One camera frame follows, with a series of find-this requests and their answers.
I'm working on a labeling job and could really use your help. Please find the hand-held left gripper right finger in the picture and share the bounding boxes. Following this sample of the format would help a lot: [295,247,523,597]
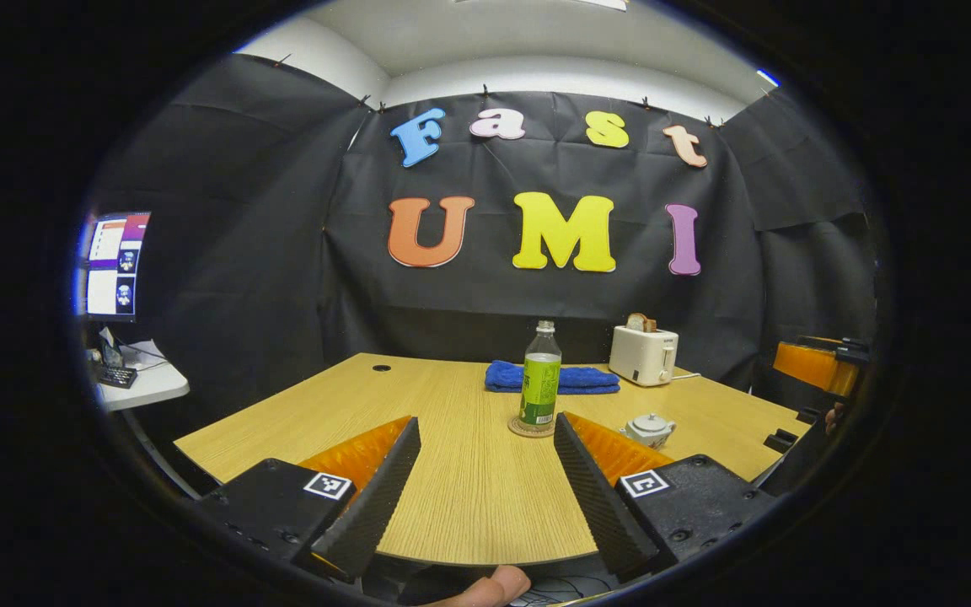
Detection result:
[553,411,777,581]

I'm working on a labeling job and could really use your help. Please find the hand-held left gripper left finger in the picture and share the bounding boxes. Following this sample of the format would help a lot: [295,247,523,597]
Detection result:
[197,416,422,584]

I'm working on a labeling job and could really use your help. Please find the white teacup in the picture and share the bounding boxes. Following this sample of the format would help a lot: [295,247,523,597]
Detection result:
[620,413,678,450]

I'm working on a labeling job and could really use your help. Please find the round cork coaster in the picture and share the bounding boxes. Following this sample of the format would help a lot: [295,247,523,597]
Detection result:
[508,415,558,439]

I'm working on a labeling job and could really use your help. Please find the clear water bottle green label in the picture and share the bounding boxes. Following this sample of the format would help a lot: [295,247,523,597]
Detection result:
[519,320,562,432]

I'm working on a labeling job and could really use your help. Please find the blue towel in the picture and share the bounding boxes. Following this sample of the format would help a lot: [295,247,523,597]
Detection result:
[485,361,621,395]

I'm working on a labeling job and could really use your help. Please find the white toaster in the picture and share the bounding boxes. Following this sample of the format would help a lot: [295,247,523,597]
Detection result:
[609,325,680,387]

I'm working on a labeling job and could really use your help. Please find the black backdrop cloth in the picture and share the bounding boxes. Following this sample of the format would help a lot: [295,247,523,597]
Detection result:
[85,55,878,439]

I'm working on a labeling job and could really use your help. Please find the white side desk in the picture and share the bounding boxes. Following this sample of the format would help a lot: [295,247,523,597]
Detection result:
[94,337,191,412]

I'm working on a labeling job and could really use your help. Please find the white paper sheets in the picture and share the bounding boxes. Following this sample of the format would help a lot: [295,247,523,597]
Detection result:
[119,340,168,372]

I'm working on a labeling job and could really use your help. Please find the computer monitor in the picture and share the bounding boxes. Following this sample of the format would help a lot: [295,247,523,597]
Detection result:
[81,211,152,321]

